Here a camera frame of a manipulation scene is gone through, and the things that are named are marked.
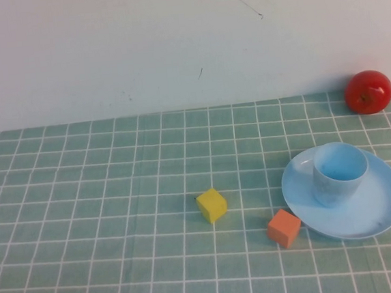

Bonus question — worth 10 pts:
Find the orange foam cube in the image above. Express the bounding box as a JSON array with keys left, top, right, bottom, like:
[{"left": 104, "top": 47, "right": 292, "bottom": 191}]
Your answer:
[{"left": 265, "top": 207, "right": 304, "bottom": 251}]

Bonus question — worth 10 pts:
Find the yellow foam cube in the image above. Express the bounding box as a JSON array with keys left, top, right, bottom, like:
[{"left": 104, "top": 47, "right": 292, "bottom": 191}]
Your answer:
[{"left": 194, "top": 186, "right": 229, "bottom": 226}]

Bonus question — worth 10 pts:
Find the red tomato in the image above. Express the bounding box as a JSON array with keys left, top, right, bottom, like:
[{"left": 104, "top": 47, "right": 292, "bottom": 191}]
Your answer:
[{"left": 342, "top": 68, "right": 391, "bottom": 117}]

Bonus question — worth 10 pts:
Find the green checked tablecloth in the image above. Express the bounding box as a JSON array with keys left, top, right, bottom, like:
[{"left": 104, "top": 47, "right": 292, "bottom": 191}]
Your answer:
[{"left": 0, "top": 83, "right": 391, "bottom": 293}]

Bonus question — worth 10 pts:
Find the light blue plastic cup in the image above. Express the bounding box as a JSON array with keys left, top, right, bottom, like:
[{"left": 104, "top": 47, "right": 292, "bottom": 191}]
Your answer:
[{"left": 310, "top": 139, "right": 373, "bottom": 208}]

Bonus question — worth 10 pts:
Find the light blue plastic plate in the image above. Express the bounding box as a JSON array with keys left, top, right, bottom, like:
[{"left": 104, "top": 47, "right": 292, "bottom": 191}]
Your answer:
[{"left": 278, "top": 140, "right": 391, "bottom": 247}]

